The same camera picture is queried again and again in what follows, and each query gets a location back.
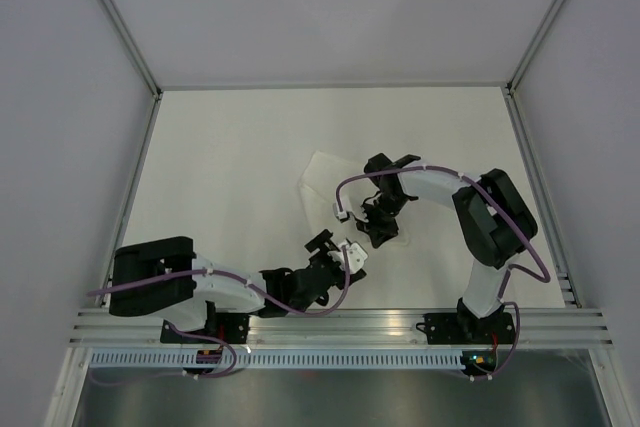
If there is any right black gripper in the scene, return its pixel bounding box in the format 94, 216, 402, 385
354, 193, 410, 249

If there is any white cloth napkin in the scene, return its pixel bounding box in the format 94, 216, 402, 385
298, 151, 410, 247

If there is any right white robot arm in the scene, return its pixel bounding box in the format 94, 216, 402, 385
356, 153, 538, 342

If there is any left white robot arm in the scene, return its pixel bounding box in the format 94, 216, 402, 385
107, 230, 368, 343

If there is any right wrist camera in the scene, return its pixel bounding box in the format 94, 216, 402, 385
333, 203, 351, 223

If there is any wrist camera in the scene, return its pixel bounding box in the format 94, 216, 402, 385
333, 203, 351, 223
338, 240, 368, 274

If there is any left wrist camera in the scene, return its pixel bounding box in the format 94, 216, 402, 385
338, 240, 368, 274

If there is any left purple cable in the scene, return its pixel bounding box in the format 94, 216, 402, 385
87, 246, 354, 388

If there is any purple cable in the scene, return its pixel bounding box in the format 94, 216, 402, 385
87, 246, 354, 388
334, 165, 551, 383

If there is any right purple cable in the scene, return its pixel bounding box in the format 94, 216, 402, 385
334, 165, 551, 383

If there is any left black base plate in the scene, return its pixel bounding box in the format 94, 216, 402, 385
160, 313, 250, 345

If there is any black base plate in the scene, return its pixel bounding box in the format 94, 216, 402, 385
415, 312, 516, 346
160, 313, 250, 345

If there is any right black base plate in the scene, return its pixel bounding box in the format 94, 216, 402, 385
415, 312, 516, 346

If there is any aluminium mounting rail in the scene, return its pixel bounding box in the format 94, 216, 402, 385
68, 308, 613, 349

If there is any white slotted cable duct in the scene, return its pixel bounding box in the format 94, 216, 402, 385
89, 348, 465, 371

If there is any right aluminium frame post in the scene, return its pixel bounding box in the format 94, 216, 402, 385
503, 0, 569, 96

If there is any aluminium frame post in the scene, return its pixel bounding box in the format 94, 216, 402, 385
69, 0, 162, 98
503, 0, 569, 96

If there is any left aluminium frame post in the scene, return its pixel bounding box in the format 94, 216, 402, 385
69, 0, 162, 98

